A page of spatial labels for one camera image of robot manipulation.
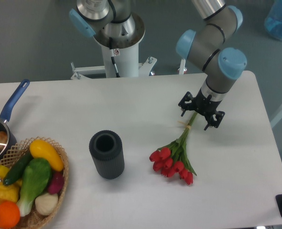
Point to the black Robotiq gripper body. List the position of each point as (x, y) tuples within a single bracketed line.
[(207, 102)]

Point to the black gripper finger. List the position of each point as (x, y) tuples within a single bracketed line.
[(187, 103), (214, 119)]

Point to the red tulip bouquet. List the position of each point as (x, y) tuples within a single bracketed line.
[(172, 159)]

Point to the dark grey ribbed vase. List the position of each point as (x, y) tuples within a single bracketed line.
[(107, 153)]

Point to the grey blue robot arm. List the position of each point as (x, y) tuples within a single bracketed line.
[(203, 49)]

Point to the blue plastic bag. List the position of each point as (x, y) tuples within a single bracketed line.
[(273, 21)]

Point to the purple red radish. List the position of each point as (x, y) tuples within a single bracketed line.
[(56, 183)]

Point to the yellow squash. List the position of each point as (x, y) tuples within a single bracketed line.
[(42, 149)]

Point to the green bok choy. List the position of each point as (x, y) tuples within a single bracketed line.
[(34, 180)]

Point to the white garlic bulb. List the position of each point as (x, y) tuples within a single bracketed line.
[(46, 203)]

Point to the dark green cucumber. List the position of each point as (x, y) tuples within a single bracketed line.
[(17, 170)]

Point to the woven wicker basket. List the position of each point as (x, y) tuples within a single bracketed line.
[(34, 220)]

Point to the small yellow pepper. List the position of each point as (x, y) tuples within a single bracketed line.
[(3, 171)]

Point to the orange fruit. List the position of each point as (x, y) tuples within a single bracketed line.
[(9, 215)]

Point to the white table clamp post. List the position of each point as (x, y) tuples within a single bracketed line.
[(182, 68)]

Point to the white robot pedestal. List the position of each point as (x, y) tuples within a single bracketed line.
[(119, 44)]

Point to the blue handled saucepan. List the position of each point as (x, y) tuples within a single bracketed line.
[(6, 114)]

